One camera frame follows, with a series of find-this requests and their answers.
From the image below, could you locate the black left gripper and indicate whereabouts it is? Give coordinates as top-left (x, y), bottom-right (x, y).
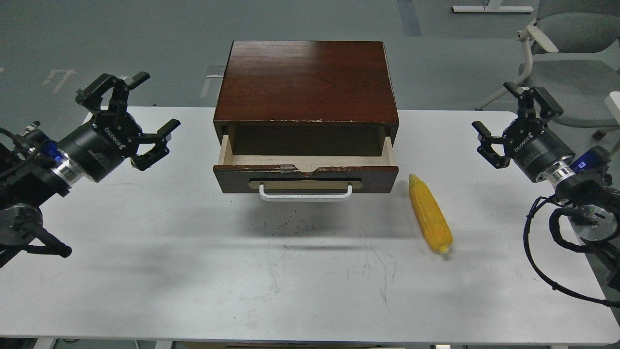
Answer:
top-left (57, 71), bottom-right (181, 183)

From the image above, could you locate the yellow corn cob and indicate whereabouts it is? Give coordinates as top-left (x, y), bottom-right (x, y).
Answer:
top-left (409, 173), bottom-right (452, 255)

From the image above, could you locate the wooden drawer with white handle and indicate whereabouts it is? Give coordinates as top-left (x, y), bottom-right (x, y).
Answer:
top-left (213, 135), bottom-right (399, 202)

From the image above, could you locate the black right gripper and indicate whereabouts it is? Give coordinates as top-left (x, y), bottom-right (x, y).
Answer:
top-left (471, 82), bottom-right (575, 183)

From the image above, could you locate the grey office chair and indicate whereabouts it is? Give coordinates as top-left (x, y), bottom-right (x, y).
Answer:
top-left (476, 0), bottom-right (620, 141)

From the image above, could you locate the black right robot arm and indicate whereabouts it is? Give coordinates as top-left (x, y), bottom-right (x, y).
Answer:
top-left (472, 82), bottom-right (619, 290)

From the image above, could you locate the dark wooden cabinet box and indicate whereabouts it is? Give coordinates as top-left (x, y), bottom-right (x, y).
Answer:
top-left (213, 40), bottom-right (399, 141)

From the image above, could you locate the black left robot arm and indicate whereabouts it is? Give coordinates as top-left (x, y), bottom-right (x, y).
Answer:
top-left (0, 72), bottom-right (180, 266)

